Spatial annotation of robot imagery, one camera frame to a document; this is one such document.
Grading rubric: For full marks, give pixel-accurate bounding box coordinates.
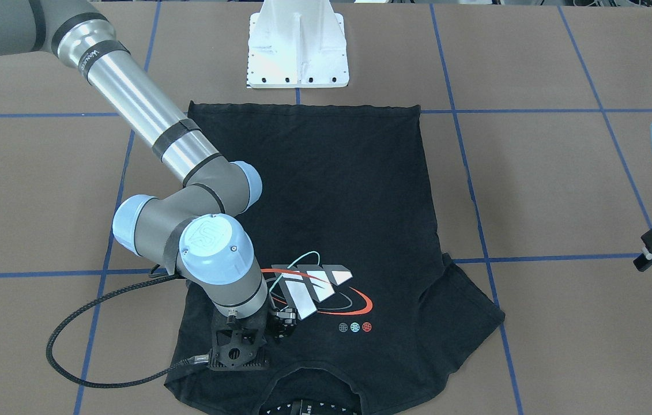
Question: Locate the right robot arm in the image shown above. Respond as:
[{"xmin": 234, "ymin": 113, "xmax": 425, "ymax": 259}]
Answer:
[{"xmin": 0, "ymin": 1, "xmax": 297, "ymax": 337}]

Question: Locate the brown table mat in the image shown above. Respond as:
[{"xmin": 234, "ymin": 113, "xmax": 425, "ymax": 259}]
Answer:
[{"xmin": 0, "ymin": 1, "xmax": 652, "ymax": 414}]

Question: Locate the black printed t-shirt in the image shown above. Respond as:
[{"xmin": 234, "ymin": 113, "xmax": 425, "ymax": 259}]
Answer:
[{"xmin": 165, "ymin": 103, "xmax": 505, "ymax": 414}]

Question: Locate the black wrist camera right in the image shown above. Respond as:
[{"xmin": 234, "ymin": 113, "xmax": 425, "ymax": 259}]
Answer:
[{"xmin": 208, "ymin": 310, "xmax": 270, "ymax": 371}]

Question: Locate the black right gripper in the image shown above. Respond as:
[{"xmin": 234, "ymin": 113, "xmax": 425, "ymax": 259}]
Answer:
[{"xmin": 257, "ymin": 305, "xmax": 299, "ymax": 342}]

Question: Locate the blue tape line lengthwise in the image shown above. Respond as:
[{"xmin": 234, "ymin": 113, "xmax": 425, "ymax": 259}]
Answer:
[
  {"xmin": 429, "ymin": 3, "xmax": 525, "ymax": 415},
  {"xmin": 72, "ymin": 0, "xmax": 162, "ymax": 415}
]

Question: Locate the black braided cable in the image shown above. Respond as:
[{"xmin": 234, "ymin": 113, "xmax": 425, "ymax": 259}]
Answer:
[{"xmin": 46, "ymin": 266, "xmax": 211, "ymax": 388}]

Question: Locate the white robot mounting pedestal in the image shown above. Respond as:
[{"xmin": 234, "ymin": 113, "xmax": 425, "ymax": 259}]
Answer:
[{"xmin": 246, "ymin": 1, "xmax": 350, "ymax": 89}]

